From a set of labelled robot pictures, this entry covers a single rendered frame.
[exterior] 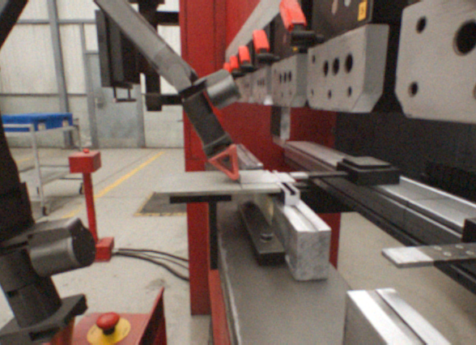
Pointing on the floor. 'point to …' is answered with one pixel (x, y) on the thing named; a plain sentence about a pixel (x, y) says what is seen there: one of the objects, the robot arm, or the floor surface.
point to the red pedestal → (88, 159)
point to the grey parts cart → (38, 175)
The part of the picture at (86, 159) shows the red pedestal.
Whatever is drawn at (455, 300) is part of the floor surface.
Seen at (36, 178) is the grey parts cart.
